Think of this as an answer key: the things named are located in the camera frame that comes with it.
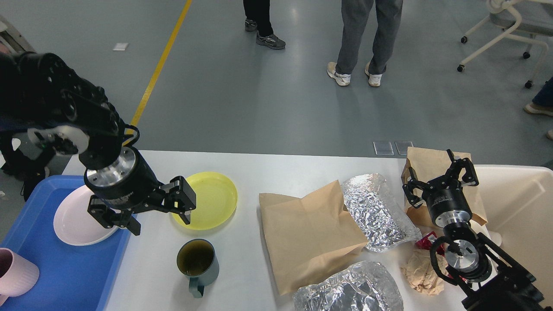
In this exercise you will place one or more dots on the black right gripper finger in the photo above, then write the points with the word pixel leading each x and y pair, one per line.
pixel 461 173
pixel 413 183

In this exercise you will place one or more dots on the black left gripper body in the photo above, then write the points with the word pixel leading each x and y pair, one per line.
pixel 124 184

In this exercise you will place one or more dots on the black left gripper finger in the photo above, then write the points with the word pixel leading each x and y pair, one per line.
pixel 176 197
pixel 109 218

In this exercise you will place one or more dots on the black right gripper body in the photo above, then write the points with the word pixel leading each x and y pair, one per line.
pixel 447 206

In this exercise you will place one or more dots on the yellow plastic plate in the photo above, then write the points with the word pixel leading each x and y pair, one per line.
pixel 216 201

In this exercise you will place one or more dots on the dark green mug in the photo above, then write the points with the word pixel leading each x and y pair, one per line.
pixel 198 262

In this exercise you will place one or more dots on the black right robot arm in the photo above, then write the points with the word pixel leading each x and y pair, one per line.
pixel 491 279

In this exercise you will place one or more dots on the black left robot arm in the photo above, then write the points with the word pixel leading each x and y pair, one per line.
pixel 65 114

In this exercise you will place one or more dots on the pink plate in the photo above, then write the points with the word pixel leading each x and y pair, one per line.
pixel 73 224

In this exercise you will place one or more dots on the upper foil bag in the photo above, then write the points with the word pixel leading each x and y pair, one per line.
pixel 385 224

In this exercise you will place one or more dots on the foil bag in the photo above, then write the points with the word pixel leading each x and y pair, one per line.
pixel 363 286
pixel 385 224

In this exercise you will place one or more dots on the small brown paper bag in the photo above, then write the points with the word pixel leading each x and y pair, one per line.
pixel 429 164

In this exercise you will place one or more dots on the red foil wrapper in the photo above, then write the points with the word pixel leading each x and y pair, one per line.
pixel 427 241

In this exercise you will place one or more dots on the beige plastic bin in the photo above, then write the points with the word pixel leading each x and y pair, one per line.
pixel 518 201

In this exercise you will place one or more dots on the clear floor plate right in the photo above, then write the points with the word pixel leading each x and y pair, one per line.
pixel 402 146

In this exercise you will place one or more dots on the clear floor plate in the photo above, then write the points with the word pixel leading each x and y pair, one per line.
pixel 402 146
pixel 383 148

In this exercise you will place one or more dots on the white paper cup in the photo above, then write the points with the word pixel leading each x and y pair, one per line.
pixel 495 237

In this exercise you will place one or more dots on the clear floor plate left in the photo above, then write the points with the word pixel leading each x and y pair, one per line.
pixel 383 148

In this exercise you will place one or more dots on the crumpled brown paper ball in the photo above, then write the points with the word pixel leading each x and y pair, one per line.
pixel 420 275

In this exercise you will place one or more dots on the blue plastic tray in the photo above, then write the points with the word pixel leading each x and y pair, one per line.
pixel 72 278

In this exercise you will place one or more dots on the person in black clothes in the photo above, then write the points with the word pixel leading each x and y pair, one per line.
pixel 29 171

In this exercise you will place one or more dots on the lower foil bag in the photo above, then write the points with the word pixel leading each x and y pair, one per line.
pixel 363 286

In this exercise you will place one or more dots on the person at right edge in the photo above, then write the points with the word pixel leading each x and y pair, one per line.
pixel 542 102

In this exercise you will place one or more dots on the pink ribbed cup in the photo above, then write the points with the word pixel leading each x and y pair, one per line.
pixel 17 275

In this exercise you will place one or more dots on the large brown paper bag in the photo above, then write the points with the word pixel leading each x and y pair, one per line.
pixel 308 238

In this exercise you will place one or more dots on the white floor tag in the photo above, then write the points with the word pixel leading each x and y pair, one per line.
pixel 121 46

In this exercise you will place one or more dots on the white office chair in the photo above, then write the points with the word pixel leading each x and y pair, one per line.
pixel 520 20

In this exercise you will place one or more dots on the person in black trousers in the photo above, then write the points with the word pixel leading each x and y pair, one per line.
pixel 257 19

